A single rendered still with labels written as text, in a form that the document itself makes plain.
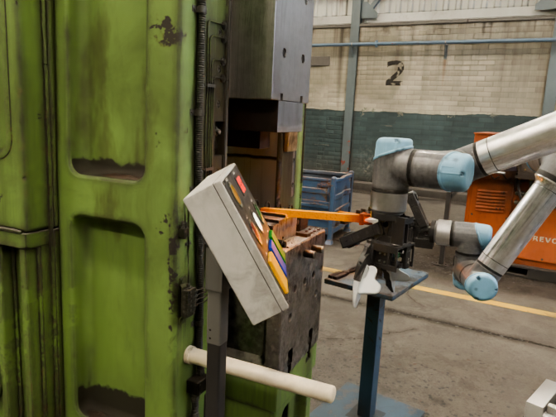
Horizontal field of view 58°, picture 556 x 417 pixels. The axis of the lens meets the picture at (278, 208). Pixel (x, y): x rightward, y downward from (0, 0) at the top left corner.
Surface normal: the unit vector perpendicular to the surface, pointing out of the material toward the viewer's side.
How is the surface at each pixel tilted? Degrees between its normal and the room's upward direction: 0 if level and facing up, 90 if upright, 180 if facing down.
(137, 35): 89
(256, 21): 90
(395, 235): 90
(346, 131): 90
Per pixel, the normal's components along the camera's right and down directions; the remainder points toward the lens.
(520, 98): -0.47, 0.09
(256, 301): 0.00, 0.18
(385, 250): -0.69, 0.10
